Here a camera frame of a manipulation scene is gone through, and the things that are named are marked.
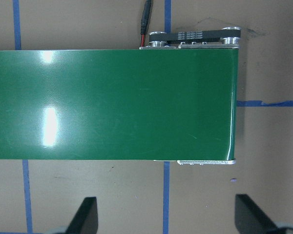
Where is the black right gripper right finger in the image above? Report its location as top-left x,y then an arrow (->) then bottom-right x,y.
234,194 -> 278,234

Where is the red black power cable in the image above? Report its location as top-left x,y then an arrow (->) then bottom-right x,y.
139,0 -> 154,47

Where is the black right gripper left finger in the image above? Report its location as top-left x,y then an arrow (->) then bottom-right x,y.
65,197 -> 98,234

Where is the green conveyor belt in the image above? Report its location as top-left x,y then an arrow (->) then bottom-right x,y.
0,27 -> 241,165

